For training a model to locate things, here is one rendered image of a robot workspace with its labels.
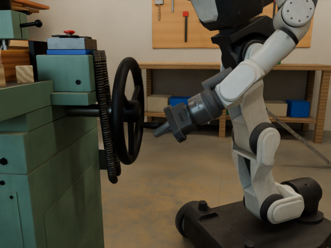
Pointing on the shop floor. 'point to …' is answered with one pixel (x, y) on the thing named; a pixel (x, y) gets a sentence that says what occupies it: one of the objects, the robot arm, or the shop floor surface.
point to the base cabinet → (55, 201)
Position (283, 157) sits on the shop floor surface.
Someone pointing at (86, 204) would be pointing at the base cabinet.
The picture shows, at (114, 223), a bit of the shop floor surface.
